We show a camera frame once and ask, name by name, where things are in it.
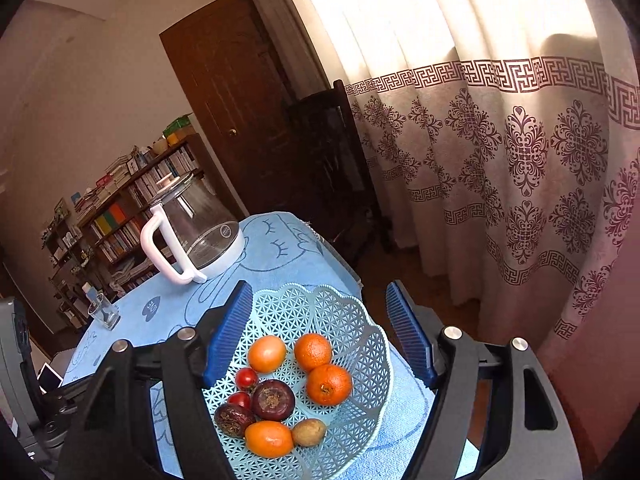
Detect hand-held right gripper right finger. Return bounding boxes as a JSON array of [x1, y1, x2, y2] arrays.
[[385, 280, 583, 480]]

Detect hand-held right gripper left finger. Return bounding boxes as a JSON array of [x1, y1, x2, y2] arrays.
[[55, 280, 254, 480]]

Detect smooth oval orange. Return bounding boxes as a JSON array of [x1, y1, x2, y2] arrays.
[[247, 335, 288, 374]]

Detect teal plastic lattice basket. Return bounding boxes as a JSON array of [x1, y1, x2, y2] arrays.
[[200, 282, 394, 480]]

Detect dark purple mangosteen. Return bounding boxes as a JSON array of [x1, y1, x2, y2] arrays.
[[250, 379, 296, 422]]

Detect dark wrinkled passion fruit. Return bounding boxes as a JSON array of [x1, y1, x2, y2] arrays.
[[214, 403, 257, 437]]

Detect bumpy mandarin orange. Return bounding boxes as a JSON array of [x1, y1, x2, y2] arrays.
[[294, 333, 333, 372]]

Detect mandarin orange with green stem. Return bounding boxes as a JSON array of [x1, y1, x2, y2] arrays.
[[305, 363, 353, 406]]

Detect smooth round orange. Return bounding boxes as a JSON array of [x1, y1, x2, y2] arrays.
[[244, 420, 294, 458]]

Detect brown kiwi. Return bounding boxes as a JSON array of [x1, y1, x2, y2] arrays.
[[291, 418, 327, 447]]

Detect white tablet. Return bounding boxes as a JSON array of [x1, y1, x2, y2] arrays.
[[37, 364, 65, 393]]

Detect light blue printed tablecloth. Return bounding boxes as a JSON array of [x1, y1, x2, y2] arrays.
[[62, 212, 481, 480]]

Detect clear glass cup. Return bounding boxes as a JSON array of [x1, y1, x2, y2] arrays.
[[86, 292, 122, 331]]

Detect dark cluttered shelf rack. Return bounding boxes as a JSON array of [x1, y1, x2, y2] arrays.
[[40, 200, 101, 331]]

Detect wooden bookcase with books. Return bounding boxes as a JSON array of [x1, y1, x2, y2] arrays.
[[70, 132, 218, 301]]

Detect dark wooden chair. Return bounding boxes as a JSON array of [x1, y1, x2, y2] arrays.
[[285, 80, 396, 271]]

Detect stacks of books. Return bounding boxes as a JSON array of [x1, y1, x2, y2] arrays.
[[72, 152, 138, 211]]

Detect cream patterned curtain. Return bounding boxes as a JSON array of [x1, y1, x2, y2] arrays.
[[270, 0, 640, 386]]

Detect green box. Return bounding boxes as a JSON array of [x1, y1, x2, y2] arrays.
[[162, 115, 196, 147]]

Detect brown wooden door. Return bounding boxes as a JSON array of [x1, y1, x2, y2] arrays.
[[159, 0, 333, 221]]

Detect glass kettle with white handle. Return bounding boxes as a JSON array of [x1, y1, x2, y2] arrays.
[[140, 172, 246, 285]]

